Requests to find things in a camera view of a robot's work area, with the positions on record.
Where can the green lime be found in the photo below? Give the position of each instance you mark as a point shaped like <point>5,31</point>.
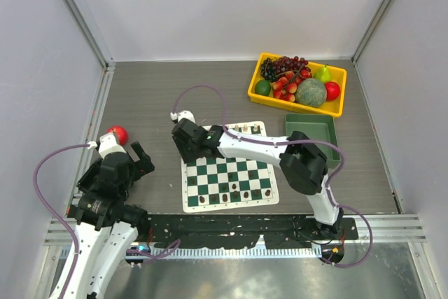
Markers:
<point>263,87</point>

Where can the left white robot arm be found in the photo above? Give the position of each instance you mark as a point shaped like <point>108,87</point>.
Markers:
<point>105,224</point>

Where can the green yellow pear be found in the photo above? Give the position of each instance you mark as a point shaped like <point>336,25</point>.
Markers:
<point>323,74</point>

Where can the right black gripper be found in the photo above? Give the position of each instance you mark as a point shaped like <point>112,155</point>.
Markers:
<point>185,154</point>

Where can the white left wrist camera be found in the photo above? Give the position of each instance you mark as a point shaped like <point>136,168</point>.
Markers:
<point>106,145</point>

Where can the green white chess board mat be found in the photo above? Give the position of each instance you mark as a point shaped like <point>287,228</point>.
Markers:
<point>214,184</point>

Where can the red cherry bunch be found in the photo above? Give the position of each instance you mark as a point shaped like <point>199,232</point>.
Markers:
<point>286,86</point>

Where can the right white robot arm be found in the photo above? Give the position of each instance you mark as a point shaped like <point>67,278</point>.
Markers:
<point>300,159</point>

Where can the dark red grape bunch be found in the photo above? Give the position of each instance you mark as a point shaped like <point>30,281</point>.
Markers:
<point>284,64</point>

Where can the red apple on table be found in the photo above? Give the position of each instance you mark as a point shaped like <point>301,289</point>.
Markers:
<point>121,134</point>

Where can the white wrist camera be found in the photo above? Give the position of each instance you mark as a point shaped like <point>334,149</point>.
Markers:
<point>106,145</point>
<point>178,116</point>

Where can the aluminium frame rail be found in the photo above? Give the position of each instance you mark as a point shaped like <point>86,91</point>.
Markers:
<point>371,229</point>

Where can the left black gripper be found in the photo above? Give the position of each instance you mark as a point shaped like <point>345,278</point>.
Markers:
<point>144,162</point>

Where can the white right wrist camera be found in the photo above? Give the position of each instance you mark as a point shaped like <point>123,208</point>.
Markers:
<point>178,116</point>

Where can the yellow plastic fruit bin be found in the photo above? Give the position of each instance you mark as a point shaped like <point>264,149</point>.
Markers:
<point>333,108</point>

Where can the black grape bunch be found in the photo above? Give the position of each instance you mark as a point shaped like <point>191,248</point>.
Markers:
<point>268,71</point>

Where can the green netted melon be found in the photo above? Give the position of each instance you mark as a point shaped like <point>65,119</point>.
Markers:
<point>311,92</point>

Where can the green plastic tray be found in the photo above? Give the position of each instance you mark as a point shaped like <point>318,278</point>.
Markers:
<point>320,127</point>

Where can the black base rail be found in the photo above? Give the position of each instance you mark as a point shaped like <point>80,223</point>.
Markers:
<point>237,231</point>

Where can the red apple in bin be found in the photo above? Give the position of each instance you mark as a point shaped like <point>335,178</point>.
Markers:
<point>333,91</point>

